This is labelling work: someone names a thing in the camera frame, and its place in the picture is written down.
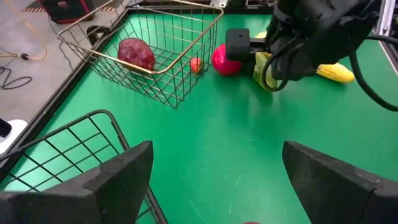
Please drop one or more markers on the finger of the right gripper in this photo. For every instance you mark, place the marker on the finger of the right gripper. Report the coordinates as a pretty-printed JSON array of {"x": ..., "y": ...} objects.
[{"x": 237, "y": 43}]

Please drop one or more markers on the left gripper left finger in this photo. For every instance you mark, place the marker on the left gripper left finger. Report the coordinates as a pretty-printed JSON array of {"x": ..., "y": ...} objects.
[{"x": 77, "y": 205}]

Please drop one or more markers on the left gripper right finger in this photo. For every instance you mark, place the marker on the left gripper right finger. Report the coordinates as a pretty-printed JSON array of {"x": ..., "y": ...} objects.
[{"x": 342, "y": 202}]

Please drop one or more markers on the small red strawberry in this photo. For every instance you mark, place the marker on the small red strawberry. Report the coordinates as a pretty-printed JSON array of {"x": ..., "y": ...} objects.
[
  {"x": 196, "y": 65},
  {"x": 222, "y": 62}
]

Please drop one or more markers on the yellow mango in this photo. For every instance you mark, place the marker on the yellow mango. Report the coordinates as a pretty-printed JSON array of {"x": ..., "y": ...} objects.
[{"x": 258, "y": 65}]

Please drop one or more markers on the yellow corn cob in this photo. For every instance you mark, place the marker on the yellow corn cob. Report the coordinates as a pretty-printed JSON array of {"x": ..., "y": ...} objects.
[{"x": 337, "y": 73}]

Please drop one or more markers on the bright red apple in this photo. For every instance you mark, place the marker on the bright red apple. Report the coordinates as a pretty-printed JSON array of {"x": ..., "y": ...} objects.
[{"x": 251, "y": 223}]

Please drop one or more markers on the dark red apple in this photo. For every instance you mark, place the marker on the dark red apple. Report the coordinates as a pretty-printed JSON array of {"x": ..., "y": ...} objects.
[{"x": 136, "y": 53}]

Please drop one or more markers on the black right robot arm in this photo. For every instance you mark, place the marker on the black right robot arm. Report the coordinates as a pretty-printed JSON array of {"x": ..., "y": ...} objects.
[{"x": 335, "y": 21}]

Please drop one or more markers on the yellow lemon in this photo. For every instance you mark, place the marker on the yellow lemon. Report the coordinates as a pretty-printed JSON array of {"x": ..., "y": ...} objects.
[{"x": 261, "y": 35}]

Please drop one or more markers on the black white floor stand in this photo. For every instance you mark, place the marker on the black white floor stand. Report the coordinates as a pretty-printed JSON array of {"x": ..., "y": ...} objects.
[{"x": 17, "y": 130}]

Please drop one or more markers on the green table mat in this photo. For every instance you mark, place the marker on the green table mat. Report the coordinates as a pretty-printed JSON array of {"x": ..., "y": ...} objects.
[{"x": 217, "y": 140}]

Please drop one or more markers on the red black crate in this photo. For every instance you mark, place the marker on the red black crate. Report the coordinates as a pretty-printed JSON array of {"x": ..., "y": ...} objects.
[{"x": 66, "y": 14}]

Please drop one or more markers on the silver aluminium frame post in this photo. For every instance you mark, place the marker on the silver aluminium frame post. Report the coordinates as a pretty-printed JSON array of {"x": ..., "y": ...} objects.
[{"x": 385, "y": 15}]

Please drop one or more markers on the black frame clamp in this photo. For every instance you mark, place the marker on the black frame clamp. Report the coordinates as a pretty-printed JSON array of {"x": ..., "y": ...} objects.
[{"x": 94, "y": 34}]

